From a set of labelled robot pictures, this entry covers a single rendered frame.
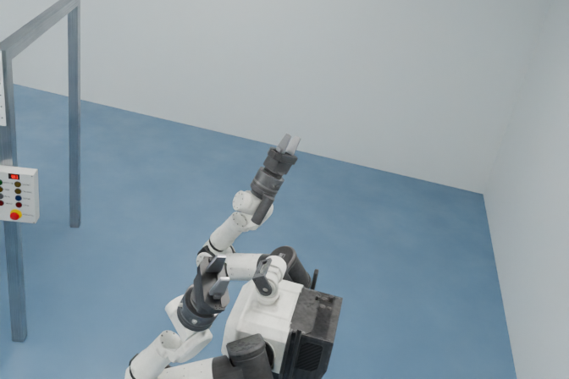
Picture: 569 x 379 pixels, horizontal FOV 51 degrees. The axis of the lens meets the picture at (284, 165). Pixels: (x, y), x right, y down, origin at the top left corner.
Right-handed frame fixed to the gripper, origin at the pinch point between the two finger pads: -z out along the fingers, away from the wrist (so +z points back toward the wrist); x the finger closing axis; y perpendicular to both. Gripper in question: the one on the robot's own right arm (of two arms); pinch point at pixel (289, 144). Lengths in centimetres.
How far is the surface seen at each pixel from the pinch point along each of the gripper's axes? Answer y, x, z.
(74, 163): 197, -97, 116
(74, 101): 202, -80, 75
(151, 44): 340, -239, 52
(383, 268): 32, -248, 86
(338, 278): 44, -214, 102
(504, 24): 89, -344, -116
